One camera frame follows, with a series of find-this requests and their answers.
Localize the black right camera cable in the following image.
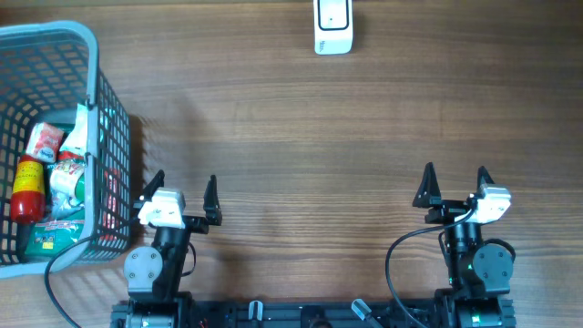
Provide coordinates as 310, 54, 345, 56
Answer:
384, 207, 477, 328

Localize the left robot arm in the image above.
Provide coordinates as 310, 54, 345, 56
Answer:
110, 170, 222, 328

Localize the white barcode scanner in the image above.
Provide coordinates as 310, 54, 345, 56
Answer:
312, 0, 353, 56

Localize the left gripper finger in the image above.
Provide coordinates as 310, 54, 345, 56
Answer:
203, 175, 222, 226
132, 169, 165, 210

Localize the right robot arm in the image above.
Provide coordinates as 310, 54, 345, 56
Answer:
413, 162, 517, 328

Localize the grey plastic shopping basket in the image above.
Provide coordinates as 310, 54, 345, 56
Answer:
1, 21, 132, 279

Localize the red white snack packet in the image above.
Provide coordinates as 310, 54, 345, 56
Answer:
26, 122, 64, 163

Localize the green 3M gloves package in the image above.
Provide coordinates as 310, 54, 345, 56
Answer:
25, 201, 85, 260

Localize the red sauce bottle green cap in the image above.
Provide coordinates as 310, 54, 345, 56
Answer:
10, 155, 46, 225

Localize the green lid jar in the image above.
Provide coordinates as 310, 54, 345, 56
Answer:
49, 159, 86, 202

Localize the mint green white pouch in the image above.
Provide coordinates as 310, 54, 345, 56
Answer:
58, 104, 88, 160

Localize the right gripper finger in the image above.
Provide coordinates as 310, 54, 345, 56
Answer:
476, 166, 494, 190
412, 162, 442, 209

